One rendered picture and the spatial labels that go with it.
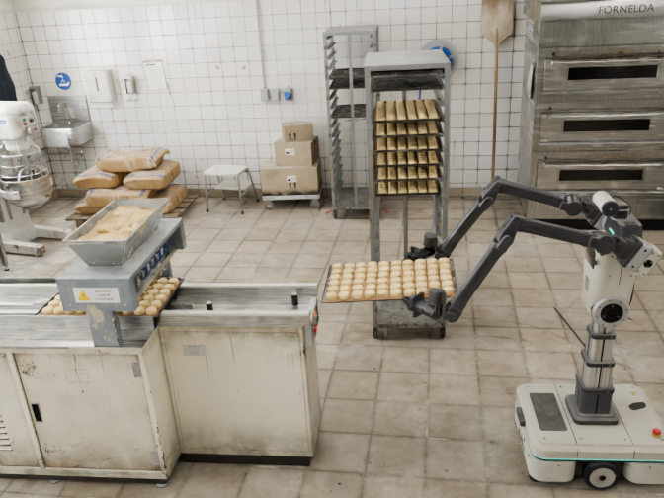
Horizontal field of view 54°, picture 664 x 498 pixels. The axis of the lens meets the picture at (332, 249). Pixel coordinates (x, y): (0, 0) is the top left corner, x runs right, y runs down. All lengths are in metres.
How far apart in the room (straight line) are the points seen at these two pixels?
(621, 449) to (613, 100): 3.47
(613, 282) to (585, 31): 3.26
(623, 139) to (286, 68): 3.37
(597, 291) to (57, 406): 2.53
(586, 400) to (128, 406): 2.16
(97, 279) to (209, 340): 0.59
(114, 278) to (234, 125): 4.63
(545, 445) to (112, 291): 2.08
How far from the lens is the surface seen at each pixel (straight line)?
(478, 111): 6.96
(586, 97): 6.02
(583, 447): 3.32
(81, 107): 7.98
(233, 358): 3.13
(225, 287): 3.30
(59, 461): 3.62
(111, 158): 7.08
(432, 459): 3.51
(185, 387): 3.31
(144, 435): 3.31
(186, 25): 7.31
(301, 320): 2.97
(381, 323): 4.35
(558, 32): 5.90
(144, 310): 3.16
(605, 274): 3.01
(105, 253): 2.98
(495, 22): 6.79
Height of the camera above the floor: 2.32
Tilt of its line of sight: 23 degrees down
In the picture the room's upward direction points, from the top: 3 degrees counter-clockwise
